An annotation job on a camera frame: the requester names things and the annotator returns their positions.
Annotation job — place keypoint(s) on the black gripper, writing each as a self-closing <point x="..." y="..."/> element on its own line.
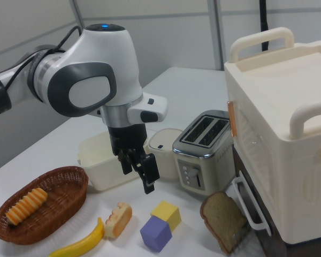
<point x="128" y="136"/>

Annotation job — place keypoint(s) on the yellow toy banana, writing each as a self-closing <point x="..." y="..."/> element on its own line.
<point x="83" y="241"/>

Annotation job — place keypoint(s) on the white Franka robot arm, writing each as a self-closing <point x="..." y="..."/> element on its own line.
<point x="109" y="53"/>

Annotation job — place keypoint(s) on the cream square plastic container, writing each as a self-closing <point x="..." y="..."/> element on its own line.
<point x="96" y="160"/>

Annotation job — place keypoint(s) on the small cream lidded bin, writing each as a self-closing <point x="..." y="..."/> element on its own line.
<point x="163" y="158"/>

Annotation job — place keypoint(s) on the yellow foam cube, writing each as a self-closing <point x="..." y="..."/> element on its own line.
<point x="168" y="211"/>

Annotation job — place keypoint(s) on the peeled orange toy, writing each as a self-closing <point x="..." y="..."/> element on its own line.
<point x="119" y="220"/>

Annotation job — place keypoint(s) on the cream and chrome toaster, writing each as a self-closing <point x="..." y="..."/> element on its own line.
<point x="203" y="155"/>

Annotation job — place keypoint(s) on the purple foam cube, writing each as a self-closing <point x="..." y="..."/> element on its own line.
<point x="155" y="235"/>

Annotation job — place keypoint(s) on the brown wicker basket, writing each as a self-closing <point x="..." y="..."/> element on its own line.
<point x="64" y="198"/>

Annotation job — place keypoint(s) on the brown toast slice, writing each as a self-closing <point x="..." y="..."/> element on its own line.
<point x="222" y="217"/>

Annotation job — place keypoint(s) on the striped toy bread roll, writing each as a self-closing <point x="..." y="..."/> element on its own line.
<point x="26" y="206"/>

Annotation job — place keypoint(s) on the cream plastic cabinet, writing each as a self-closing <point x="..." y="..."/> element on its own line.
<point x="283" y="107"/>

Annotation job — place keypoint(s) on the black vertical pole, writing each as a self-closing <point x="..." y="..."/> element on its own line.
<point x="263" y="21"/>

